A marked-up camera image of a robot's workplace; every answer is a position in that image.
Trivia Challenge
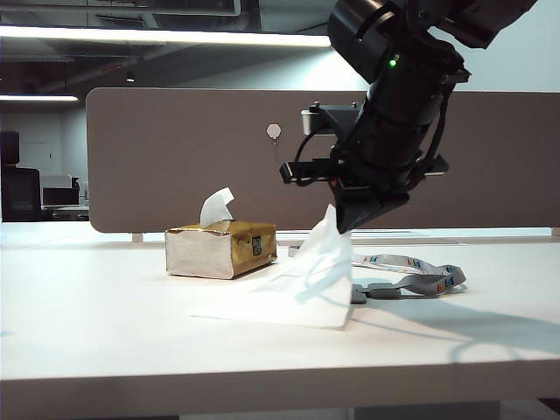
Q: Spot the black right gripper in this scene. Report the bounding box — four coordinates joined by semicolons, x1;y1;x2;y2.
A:
279;147;451;235

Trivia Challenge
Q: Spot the white pulled-out tissue sheet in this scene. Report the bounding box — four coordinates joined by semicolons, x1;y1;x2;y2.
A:
190;203;354;332

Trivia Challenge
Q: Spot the white tissue protruding from box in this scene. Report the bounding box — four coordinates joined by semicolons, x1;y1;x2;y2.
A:
199;186;236;229

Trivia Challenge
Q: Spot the gold tissue box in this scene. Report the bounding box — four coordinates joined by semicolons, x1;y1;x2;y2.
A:
164;220;278;281

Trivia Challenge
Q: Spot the long brown desk divider panel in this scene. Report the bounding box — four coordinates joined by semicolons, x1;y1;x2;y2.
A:
86;87;560;235

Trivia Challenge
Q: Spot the long ceiling light strip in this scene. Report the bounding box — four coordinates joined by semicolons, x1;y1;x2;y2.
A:
0;24;333;48

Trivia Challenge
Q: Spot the black office chair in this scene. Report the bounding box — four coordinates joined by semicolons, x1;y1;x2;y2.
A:
0;130;44;223

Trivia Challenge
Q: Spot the short ceiling light strip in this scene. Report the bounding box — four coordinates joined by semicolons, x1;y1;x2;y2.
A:
0;94;80;104

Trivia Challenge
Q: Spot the grey printed lanyard strap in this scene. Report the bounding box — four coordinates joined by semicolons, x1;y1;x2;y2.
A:
287;244;467;299

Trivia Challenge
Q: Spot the black camera cable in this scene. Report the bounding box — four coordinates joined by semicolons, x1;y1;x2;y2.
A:
294;129;317;188

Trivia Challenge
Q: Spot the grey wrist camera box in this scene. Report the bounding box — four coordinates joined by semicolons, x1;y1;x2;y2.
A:
300;101;364;137

